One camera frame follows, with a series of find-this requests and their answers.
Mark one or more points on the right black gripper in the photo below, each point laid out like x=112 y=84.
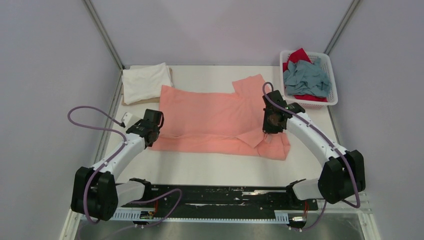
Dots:
x=267 y=129

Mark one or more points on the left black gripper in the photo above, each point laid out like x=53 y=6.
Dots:
x=138 y=123

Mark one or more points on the salmon pink t shirt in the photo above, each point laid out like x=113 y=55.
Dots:
x=222 y=123

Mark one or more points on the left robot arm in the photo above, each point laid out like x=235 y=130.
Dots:
x=96 y=194

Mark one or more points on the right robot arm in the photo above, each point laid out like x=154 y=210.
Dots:
x=343 y=171

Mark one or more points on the white plastic basket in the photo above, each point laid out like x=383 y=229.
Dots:
x=325 y=65

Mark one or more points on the folded white t shirt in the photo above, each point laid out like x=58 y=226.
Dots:
x=145 y=82

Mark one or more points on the grey blue t shirt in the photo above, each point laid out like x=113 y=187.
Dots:
x=306 y=78

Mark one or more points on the red t shirt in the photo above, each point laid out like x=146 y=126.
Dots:
x=300 y=54

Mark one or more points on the white slotted cable duct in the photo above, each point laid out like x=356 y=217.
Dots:
x=139 y=215

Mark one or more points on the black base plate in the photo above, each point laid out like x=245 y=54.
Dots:
x=221 y=201

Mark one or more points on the left aluminium frame post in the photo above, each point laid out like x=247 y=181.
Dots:
x=103 y=33

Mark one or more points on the aluminium frame post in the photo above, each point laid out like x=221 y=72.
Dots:
x=351 y=10
x=103 y=33

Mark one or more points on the right aluminium frame post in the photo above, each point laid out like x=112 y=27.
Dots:
x=351 y=10

